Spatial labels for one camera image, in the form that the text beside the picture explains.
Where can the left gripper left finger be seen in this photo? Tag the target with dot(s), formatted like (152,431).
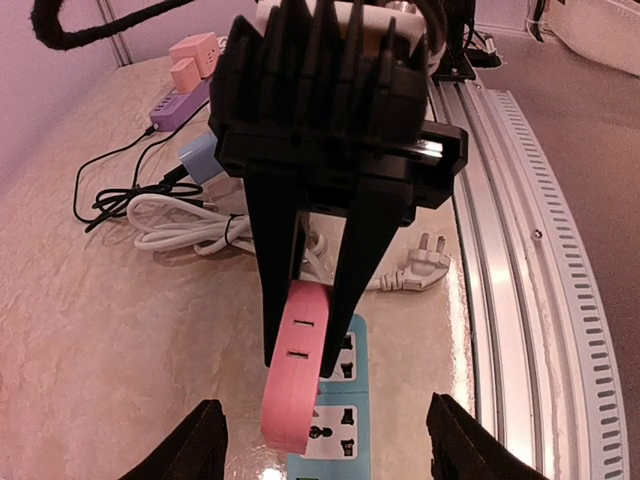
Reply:
(195,449)

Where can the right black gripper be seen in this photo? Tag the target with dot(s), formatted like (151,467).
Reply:
(285,173)

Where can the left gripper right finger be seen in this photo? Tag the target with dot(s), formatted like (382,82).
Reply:
(463,449)

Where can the pink square adapter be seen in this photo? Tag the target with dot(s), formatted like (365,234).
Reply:
(292,383)

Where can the teal power strip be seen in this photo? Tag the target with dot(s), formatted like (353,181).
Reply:
(339,445)

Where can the blue charger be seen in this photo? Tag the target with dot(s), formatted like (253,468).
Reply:
(198,158)

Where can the purple power strip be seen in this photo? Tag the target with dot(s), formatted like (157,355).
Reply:
(176,108)

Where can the beige pink charger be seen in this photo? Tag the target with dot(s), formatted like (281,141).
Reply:
(185,75)

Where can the pink cube socket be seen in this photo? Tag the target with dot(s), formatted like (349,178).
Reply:
(203,48)

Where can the white plastic basket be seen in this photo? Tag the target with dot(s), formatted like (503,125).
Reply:
(606,32)

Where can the aluminium front rail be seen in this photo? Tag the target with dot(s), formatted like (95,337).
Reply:
(547,386)

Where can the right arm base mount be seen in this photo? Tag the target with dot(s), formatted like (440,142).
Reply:
(474,50)

